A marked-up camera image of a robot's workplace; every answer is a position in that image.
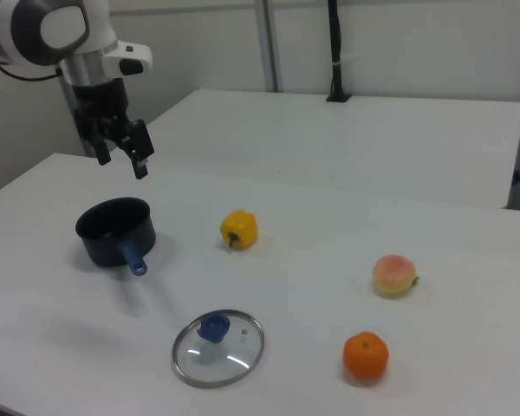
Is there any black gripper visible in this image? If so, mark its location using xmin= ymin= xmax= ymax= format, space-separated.
xmin=71 ymin=77 xmax=156 ymax=180

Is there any glass lid with blue knob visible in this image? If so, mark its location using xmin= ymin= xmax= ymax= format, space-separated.
xmin=171 ymin=309 xmax=266 ymax=389

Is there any yellow bell pepper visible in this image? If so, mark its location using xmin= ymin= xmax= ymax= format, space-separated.
xmin=219 ymin=209 xmax=259 ymax=251

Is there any pink yellow peach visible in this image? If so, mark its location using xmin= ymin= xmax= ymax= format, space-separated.
xmin=371 ymin=254 xmax=420 ymax=300

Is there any orange mandarin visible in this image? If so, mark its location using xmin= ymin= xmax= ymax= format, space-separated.
xmin=342 ymin=330 xmax=390 ymax=380

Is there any dark saucepan with blue handle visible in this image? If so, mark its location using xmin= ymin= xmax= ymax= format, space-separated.
xmin=75 ymin=197 xmax=157 ymax=277

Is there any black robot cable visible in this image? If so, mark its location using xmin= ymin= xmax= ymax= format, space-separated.
xmin=0 ymin=58 xmax=66 ymax=82

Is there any grey vertical wall profile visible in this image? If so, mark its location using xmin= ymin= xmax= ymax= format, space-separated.
xmin=254 ymin=0 xmax=283 ymax=93

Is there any black camera stand pole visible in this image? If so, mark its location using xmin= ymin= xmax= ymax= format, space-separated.
xmin=326 ymin=0 xmax=353 ymax=103

